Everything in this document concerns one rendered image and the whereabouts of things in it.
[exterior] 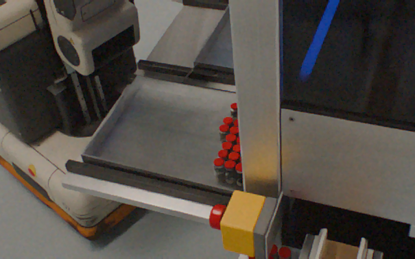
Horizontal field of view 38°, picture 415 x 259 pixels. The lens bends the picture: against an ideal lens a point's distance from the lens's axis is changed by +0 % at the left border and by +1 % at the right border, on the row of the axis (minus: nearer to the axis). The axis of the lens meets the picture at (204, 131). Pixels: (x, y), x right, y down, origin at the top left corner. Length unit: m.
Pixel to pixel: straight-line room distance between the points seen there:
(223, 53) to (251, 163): 0.58
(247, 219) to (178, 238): 1.28
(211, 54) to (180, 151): 0.33
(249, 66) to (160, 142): 0.50
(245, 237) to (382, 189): 0.21
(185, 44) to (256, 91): 0.71
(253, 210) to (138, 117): 0.48
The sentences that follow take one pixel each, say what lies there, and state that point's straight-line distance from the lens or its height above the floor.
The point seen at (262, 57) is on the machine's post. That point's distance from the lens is 0.78.
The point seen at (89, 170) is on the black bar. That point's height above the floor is 0.90.
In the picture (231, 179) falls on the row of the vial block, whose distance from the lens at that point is 1.15.
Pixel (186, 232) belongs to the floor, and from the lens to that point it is 2.20.
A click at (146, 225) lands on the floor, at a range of 2.25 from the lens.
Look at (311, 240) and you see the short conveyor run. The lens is 1.02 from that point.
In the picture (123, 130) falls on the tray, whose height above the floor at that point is 0.88.
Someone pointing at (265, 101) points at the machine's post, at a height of 1.21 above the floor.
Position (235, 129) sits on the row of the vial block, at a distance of 1.20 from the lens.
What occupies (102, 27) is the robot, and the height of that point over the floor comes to 0.80.
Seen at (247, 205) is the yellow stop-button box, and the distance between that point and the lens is 0.94.
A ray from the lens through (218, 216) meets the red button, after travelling 0.95.
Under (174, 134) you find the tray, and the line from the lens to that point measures 1.27.
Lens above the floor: 1.77
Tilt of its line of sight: 44 degrees down
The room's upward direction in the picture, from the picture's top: 8 degrees counter-clockwise
